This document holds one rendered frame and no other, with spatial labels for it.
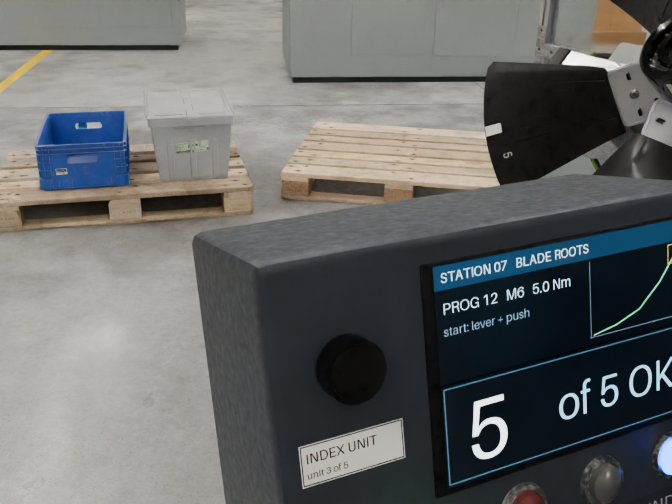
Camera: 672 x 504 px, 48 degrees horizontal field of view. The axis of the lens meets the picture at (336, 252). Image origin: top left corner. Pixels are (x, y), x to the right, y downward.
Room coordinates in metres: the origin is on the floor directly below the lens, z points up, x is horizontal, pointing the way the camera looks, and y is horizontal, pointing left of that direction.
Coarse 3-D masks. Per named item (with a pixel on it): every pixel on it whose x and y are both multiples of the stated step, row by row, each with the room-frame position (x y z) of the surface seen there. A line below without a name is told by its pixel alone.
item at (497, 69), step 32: (512, 64) 1.27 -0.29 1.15; (544, 64) 1.22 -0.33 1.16; (512, 96) 1.25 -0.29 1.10; (544, 96) 1.20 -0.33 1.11; (576, 96) 1.17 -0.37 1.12; (608, 96) 1.14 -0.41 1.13; (512, 128) 1.23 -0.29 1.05; (544, 128) 1.19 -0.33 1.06; (576, 128) 1.16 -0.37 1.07; (608, 128) 1.13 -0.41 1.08; (512, 160) 1.22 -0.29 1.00; (544, 160) 1.18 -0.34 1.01
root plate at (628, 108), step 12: (612, 72) 1.14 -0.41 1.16; (624, 72) 1.13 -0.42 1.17; (636, 72) 1.12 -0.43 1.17; (612, 84) 1.14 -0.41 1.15; (624, 84) 1.13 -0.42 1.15; (636, 84) 1.12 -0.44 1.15; (648, 84) 1.11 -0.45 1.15; (624, 96) 1.13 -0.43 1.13; (648, 96) 1.11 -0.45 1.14; (624, 108) 1.13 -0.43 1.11; (636, 108) 1.12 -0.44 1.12; (648, 108) 1.10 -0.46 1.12; (624, 120) 1.13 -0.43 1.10; (636, 120) 1.11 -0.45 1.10
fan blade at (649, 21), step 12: (612, 0) 1.39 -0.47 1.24; (624, 0) 1.35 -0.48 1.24; (636, 0) 1.31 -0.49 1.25; (648, 0) 1.27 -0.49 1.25; (660, 0) 1.23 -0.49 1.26; (636, 12) 1.31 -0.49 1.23; (648, 12) 1.26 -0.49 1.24; (660, 12) 1.22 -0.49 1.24; (648, 24) 1.26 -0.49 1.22; (660, 24) 1.21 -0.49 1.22
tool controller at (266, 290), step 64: (512, 192) 0.41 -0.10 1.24; (576, 192) 0.38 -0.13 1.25; (640, 192) 0.37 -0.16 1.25; (256, 256) 0.28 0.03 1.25; (320, 256) 0.28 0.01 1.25; (384, 256) 0.29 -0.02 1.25; (448, 256) 0.30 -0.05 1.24; (512, 256) 0.31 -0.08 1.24; (576, 256) 0.33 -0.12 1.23; (640, 256) 0.35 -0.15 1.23; (256, 320) 0.27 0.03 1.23; (320, 320) 0.27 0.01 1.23; (384, 320) 0.28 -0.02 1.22; (448, 320) 0.29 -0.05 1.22; (512, 320) 0.31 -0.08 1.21; (576, 320) 0.32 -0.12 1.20; (640, 320) 0.34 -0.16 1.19; (256, 384) 0.27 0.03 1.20; (320, 384) 0.26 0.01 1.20; (384, 384) 0.28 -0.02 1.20; (448, 384) 0.29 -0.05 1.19; (576, 384) 0.31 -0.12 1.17; (640, 384) 0.33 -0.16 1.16; (256, 448) 0.27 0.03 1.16; (320, 448) 0.26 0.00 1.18; (384, 448) 0.27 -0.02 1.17; (576, 448) 0.31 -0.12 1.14; (640, 448) 0.32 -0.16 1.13
